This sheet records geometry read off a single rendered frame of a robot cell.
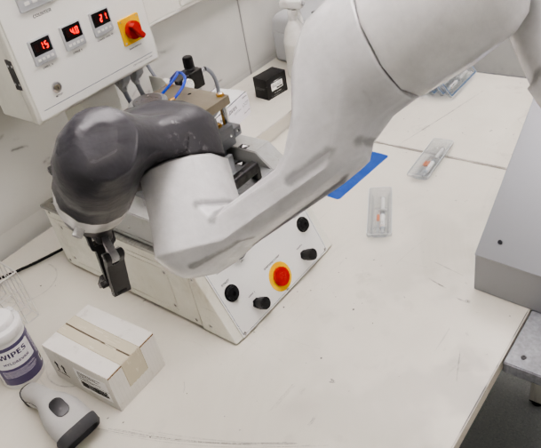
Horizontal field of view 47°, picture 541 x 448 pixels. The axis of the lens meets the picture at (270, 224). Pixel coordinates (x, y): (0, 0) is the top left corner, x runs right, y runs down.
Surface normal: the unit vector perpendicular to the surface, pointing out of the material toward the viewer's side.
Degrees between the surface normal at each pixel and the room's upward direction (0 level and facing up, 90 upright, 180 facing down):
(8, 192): 90
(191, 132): 58
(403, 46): 80
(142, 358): 89
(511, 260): 44
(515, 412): 0
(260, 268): 65
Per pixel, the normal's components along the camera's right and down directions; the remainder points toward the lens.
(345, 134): 0.28, 0.49
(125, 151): 0.30, -0.14
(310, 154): -0.38, 0.39
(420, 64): -0.08, 0.80
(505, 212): -0.56, -0.20
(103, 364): -0.15, -0.82
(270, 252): 0.65, -0.11
